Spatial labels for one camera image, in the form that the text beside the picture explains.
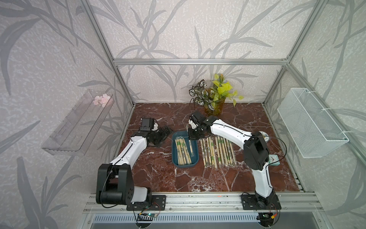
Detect aluminium frame post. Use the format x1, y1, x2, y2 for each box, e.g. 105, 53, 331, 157
81, 0, 134, 106
262, 0, 328, 106

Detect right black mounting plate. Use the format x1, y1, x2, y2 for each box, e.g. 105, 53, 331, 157
240, 193, 282, 211

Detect pink artificial flower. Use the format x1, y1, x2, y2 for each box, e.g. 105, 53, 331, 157
92, 94, 112, 107

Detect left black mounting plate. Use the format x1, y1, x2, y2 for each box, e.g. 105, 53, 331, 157
126, 195, 166, 212

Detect black mounting plate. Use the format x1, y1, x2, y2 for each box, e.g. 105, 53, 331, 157
240, 193, 282, 211
126, 195, 166, 212

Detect right circuit board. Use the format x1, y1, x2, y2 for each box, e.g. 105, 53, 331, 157
257, 213, 280, 228

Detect small green square clock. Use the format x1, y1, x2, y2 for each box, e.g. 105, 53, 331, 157
268, 154, 280, 166

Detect clear acrylic wall shelf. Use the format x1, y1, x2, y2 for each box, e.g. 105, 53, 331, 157
41, 89, 115, 156

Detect aluminium frame post right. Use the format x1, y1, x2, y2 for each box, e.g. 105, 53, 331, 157
262, 0, 328, 106

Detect aluminium frame crossbar back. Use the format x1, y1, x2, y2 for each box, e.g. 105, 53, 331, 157
113, 59, 287, 66

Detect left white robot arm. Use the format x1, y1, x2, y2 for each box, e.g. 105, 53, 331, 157
96, 127, 172, 208

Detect wrapped chopsticks in box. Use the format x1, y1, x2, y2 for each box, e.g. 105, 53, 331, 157
175, 137, 192, 166

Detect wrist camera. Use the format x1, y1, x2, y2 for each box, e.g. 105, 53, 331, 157
140, 117, 159, 132
188, 111, 206, 129

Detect teal storage box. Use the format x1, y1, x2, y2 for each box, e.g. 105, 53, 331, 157
172, 131, 199, 168

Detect white wire mesh basket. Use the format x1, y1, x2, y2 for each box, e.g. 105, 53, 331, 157
277, 88, 349, 158

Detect circuit board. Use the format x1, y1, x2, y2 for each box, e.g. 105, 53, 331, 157
257, 213, 280, 228
137, 212, 160, 221

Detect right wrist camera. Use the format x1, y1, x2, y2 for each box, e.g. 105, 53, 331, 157
188, 111, 206, 129

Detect green artificial plant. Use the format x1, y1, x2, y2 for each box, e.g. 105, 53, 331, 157
189, 73, 244, 106

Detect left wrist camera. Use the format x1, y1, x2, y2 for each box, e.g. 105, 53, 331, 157
140, 117, 159, 132

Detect aluminium frame post left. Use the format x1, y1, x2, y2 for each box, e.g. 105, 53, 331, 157
81, 0, 134, 106

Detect left circuit board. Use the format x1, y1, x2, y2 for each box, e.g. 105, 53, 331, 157
137, 212, 160, 221

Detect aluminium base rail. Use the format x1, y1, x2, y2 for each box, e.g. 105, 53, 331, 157
82, 192, 324, 214

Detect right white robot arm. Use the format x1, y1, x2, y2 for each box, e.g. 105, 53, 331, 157
188, 116, 274, 202

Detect amber glass vase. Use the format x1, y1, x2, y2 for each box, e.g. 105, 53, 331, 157
204, 99, 225, 116

